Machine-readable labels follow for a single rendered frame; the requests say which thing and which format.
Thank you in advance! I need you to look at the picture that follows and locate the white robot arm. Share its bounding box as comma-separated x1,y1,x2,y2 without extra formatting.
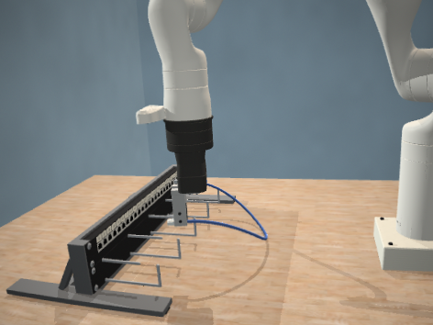
148,0,433,241

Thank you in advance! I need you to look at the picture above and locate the blue patch cable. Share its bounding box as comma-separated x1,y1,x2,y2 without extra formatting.
187,184,268,241

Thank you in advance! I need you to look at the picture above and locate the black patch panel rack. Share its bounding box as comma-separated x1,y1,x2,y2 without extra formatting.
6,164,197,317

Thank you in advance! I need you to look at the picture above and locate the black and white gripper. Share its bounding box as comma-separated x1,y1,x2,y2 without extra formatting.
136,85,214,227

